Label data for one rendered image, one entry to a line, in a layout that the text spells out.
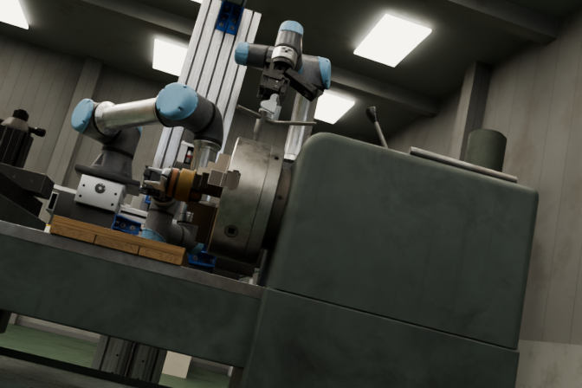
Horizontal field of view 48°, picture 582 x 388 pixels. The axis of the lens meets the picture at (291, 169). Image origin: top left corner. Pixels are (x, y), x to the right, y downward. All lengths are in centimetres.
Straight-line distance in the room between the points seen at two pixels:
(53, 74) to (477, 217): 1151
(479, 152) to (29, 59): 883
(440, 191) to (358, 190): 20
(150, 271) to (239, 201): 26
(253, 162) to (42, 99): 1111
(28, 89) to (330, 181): 1135
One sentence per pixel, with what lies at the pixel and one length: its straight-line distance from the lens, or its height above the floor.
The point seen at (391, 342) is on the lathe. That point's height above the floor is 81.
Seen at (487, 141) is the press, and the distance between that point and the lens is 643.
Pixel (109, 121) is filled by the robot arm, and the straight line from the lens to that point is 224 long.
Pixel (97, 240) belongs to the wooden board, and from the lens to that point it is 152.
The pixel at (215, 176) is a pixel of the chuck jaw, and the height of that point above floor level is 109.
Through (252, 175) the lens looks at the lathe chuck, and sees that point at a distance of 156.
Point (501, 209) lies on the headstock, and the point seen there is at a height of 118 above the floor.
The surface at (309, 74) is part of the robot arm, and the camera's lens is 243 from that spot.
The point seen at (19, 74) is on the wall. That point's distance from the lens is 1280.
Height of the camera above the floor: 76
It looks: 15 degrees up
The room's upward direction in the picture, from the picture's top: 14 degrees clockwise
